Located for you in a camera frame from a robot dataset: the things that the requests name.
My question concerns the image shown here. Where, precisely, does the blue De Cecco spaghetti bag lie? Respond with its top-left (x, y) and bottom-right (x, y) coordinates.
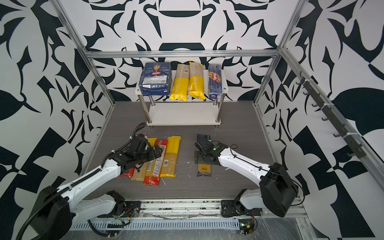
top-left (195, 134), bottom-right (212, 177)

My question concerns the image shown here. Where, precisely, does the white two-tier shelf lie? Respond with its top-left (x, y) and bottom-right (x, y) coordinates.
top-left (135, 70), bottom-right (229, 127)

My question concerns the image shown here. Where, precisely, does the yellow Pastatime spaghetti bag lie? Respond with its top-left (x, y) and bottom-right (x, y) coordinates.
top-left (188, 62), bottom-right (205, 100)

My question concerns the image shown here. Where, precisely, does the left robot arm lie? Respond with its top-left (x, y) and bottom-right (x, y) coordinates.
top-left (16, 123), bottom-right (163, 240)

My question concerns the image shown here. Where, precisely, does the wall hook rail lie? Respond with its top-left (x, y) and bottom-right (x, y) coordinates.
top-left (296, 72), bottom-right (367, 159)

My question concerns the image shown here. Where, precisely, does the blue Barilla multipack bag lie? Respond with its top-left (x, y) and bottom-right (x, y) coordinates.
top-left (139, 62), bottom-right (172, 96)

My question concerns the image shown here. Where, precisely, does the blue Barilla spaghetti box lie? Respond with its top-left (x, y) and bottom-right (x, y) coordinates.
top-left (208, 64), bottom-right (222, 100)

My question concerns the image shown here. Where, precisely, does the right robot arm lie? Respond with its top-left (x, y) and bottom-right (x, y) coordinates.
top-left (195, 134), bottom-right (302, 218)

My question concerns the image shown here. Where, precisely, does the red clear spaghetti bag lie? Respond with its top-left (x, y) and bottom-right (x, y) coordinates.
top-left (144, 140), bottom-right (168, 187)

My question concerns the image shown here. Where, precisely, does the white cable duct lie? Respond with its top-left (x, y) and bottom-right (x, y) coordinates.
top-left (71, 218), bottom-right (241, 231)

